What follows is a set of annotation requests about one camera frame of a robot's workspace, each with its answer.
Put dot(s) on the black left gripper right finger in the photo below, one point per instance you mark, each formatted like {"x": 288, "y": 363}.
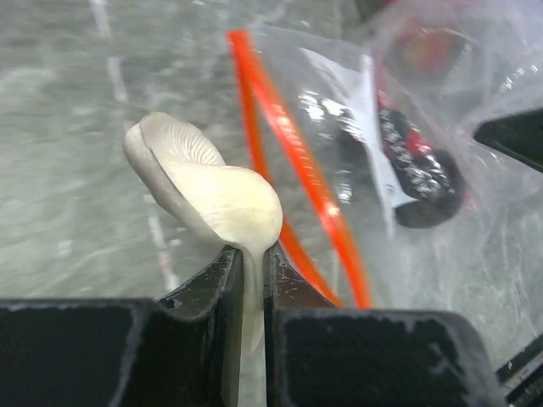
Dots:
{"x": 321, "y": 355}

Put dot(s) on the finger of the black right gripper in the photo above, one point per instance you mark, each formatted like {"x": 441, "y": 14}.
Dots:
{"x": 518, "y": 136}

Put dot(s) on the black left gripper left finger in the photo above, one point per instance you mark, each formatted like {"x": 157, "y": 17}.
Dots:
{"x": 180, "y": 350}

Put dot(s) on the dark fake eggplant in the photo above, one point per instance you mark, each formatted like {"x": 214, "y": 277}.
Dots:
{"x": 430, "y": 177}

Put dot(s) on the orange zip bag with vegetables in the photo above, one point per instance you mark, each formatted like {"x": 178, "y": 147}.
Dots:
{"x": 448, "y": 66}

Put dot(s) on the white fake mushroom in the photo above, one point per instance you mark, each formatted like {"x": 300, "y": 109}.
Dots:
{"x": 225, "y": 204}

